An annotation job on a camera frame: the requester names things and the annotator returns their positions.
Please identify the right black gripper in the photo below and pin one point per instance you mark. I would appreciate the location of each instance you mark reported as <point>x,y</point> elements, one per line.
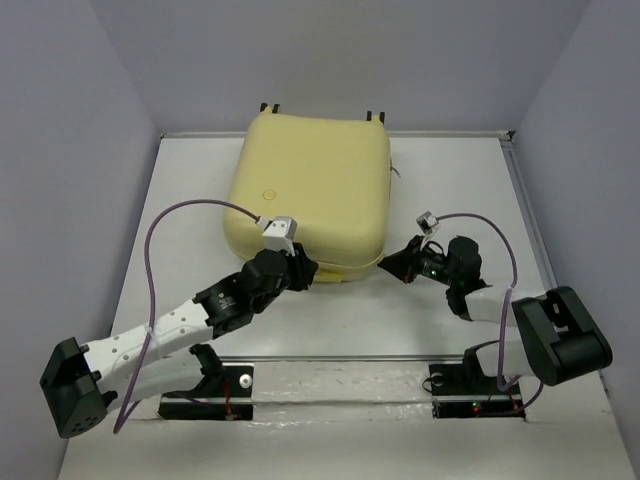
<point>403,263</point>

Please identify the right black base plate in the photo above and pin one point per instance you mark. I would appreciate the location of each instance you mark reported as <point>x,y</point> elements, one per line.
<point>460,390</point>

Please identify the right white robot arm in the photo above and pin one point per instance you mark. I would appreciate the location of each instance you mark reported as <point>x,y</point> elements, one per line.
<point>550,336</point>

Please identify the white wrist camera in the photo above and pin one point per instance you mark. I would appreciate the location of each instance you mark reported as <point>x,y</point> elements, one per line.
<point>279,235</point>
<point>428,224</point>

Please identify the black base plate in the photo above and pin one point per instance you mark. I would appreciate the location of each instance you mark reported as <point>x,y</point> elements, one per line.
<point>460,390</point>
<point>223,393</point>

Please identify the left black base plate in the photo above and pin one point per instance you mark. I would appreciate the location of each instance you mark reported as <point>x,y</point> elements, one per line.
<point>223,393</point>

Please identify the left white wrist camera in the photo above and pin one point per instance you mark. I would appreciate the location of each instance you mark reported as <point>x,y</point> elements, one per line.
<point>279,235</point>

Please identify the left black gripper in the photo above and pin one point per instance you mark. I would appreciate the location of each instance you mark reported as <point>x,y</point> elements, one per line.
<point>303,268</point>

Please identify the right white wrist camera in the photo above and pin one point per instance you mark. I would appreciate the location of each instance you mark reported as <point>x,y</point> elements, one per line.
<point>428,224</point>

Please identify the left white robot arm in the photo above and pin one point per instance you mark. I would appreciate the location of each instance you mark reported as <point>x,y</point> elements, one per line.
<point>83,383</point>

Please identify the yellow suitcase with black lining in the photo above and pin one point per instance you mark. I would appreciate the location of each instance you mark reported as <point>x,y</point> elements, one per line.
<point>333,177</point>

